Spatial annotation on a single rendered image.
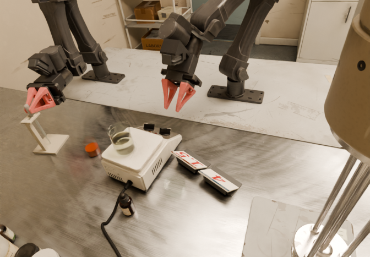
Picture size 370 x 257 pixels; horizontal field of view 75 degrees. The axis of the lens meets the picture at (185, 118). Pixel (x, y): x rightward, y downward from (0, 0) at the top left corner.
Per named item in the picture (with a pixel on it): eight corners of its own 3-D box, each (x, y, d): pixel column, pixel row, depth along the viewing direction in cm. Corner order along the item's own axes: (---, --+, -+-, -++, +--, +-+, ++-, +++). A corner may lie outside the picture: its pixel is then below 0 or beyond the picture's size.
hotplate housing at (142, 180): (147, 130, 79) (142, 111, 73) (183, 141, 73) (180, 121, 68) (102, 184, 64) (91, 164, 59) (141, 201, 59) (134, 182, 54)
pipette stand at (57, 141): (48, 135, 81) (28, 105, 73) (69, 136, 80) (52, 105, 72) (33, 153, 75) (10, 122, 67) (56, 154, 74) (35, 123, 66)
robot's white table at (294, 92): (140, 152, 195) (106, 46, 137) (303, 192, 154) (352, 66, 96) (105, 204, 161) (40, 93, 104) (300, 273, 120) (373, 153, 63)
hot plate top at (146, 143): (129, 127, 68) (128, 125, 68) (165, 138, 63) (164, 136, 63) (100, 158, 60) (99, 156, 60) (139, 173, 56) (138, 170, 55)
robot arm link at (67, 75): (58, 72, 76) (69, 62, 81) (42, 72, 77) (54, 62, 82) (67, 91, 80) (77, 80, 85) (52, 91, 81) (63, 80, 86)
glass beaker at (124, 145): (125, 162, 58) (116, 138, 53) (111, 153, 61) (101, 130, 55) (142, 146, 61) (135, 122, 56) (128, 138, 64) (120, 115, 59)
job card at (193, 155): (186, 148, 71) (185, 138, 68) (211, 164, 65) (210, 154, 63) (172, 161, 67) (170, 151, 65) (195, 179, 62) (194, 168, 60)
